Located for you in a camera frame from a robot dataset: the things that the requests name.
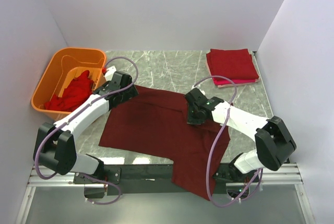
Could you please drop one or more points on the orange plastic basket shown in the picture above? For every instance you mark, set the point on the orange plastic basket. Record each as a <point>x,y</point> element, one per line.
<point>64,66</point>

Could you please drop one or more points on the dark red t shirt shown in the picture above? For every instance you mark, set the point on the dark red t shirt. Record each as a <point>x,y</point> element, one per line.
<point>155,123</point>

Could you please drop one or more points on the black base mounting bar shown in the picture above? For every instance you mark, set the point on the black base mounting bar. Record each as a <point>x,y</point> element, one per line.
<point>161,178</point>

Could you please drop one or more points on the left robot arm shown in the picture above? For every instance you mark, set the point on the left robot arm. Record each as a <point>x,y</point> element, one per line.
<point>55,144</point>

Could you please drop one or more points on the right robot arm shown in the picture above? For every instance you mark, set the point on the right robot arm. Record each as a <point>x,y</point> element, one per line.
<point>274,143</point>

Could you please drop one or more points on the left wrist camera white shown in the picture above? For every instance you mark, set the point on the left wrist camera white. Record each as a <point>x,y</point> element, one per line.
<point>109,72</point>

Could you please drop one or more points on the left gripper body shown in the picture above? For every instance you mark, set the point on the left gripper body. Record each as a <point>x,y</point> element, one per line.
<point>128,92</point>

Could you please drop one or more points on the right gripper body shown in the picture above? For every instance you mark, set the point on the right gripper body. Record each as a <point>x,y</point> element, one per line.
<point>194,119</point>

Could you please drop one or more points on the bright red shirt in basket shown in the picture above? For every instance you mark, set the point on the bright red shirt in basket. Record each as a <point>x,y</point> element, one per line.
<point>77,92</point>

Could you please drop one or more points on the folded dark red shirt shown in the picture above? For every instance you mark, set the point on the folded dark red shirt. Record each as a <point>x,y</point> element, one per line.
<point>232,64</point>

